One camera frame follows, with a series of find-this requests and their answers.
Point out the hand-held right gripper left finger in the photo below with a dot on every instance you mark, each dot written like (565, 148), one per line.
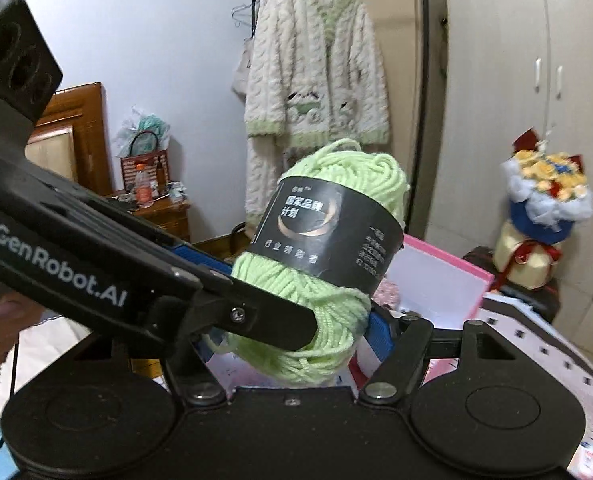
(191, 366)

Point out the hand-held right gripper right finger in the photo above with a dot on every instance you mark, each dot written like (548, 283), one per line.
(382, 340)

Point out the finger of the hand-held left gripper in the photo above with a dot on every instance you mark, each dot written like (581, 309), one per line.
(266, 315)
(201, 260)

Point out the pink box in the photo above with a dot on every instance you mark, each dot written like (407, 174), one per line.
(441, 290)

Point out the green yarn ball black label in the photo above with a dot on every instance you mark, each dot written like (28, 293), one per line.
(336, 170)

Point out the person's left hand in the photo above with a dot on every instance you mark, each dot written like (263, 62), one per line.
(1, 330)

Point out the wooden nightstand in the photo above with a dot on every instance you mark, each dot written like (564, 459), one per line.
(166, 220)

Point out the dark small bottle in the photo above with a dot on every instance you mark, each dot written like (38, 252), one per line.
(162, 177)

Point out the orange drink bottle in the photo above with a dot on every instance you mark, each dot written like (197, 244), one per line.
(143, 187)

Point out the brown handbag with plastic bag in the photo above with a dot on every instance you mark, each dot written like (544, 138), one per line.
(131, 172)

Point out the wooden headboard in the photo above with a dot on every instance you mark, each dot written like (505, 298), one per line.
(89, 135)

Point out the white tote bag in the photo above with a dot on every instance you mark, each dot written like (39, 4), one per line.
(241, 70)

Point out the white green fluffy robe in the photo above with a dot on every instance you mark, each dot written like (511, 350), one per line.
(301, 70)

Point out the yellow blue flower bouquet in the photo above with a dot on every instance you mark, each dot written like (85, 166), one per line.
(546, 200)

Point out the black vertical pole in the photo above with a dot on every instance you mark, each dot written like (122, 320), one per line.
(425, 110)

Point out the black clothes rack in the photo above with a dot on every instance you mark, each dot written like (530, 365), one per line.
(253, 15)

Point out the beige wardrobe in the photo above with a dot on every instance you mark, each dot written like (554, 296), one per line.
(486, 110)

